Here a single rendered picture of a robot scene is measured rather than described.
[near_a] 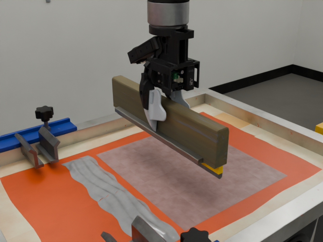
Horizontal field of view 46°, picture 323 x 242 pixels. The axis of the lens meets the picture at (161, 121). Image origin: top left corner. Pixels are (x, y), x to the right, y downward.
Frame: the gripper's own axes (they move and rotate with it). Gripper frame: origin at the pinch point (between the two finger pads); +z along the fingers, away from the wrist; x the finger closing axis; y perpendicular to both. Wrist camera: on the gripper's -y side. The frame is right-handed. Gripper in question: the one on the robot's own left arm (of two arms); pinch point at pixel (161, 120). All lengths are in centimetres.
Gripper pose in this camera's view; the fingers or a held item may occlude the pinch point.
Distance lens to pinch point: 78.5
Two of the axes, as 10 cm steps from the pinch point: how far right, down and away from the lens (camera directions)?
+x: 8.0, -2.5, 5.4
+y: 6.0, 3.4, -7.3
